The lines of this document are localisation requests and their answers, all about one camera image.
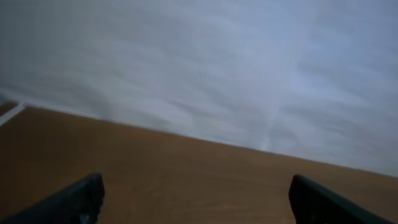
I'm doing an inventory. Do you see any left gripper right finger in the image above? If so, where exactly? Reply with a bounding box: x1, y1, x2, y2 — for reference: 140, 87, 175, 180
288, 174, 396, 224

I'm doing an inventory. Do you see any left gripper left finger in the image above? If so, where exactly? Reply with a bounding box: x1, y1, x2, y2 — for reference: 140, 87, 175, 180
0, 172, 106, 224

